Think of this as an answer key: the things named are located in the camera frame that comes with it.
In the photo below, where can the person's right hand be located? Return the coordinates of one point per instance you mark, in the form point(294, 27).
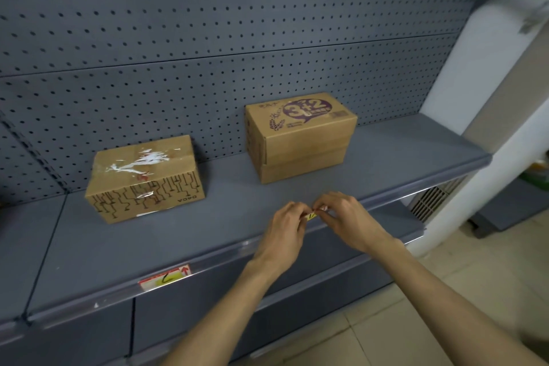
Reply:
point(356, 224)

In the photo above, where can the person's left hand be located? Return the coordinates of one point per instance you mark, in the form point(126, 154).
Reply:
point(279, 245)

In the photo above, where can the person's left forearm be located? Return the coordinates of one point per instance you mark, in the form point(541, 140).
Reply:
point(214, 323)

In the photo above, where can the person's right forearm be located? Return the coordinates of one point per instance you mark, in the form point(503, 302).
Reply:
point(463, 305)

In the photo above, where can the purple-printed cardboard box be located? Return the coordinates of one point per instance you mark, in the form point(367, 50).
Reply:
point(300, 142)

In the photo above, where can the cardboard box with torn tape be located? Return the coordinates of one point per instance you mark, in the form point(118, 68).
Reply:
point(141, 181)

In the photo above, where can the white vent grille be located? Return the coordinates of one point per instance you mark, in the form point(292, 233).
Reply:
point(433, 200)

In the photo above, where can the grey pegboard back panel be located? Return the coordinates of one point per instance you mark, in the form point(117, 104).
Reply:
point(21, 172)
point(214, 14)

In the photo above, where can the grey slotted upright post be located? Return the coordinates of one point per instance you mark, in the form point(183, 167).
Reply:
point(34, 151)

